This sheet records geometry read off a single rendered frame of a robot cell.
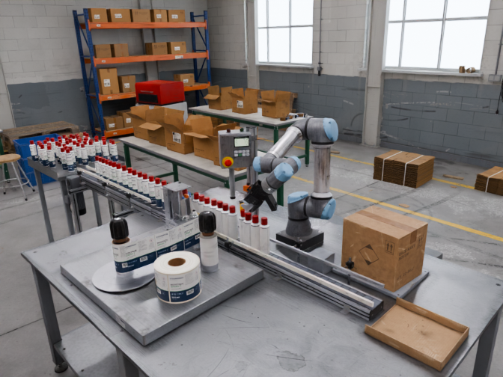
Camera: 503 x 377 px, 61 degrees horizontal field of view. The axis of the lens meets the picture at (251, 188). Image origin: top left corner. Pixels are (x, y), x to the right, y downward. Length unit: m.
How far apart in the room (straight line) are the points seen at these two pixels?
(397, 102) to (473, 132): 1.33
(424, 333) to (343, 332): 0.31
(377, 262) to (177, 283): 0.90
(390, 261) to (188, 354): 0.94
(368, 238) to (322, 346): 0.56
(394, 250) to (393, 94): 5.97
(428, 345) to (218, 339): 0.80
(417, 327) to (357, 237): 0.47
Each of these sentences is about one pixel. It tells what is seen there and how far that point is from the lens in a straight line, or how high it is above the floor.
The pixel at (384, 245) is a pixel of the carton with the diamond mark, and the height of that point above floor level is 1.06.
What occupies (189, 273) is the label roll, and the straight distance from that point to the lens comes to 1.85.
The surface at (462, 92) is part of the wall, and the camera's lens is 7.25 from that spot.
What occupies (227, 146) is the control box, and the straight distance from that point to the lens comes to 2.23.
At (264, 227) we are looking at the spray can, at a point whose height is 1.04.
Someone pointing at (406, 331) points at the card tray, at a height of 0.83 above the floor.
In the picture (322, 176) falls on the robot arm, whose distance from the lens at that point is 2.25.
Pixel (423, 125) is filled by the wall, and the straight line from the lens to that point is 7.57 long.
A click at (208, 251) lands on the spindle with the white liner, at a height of 0.99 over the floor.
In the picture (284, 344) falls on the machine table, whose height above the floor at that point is 0.83.
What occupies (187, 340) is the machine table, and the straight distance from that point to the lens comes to 1.79.
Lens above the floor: 1.95
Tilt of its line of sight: 20 degrees down
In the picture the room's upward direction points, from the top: 2 degrees counter-clockwise
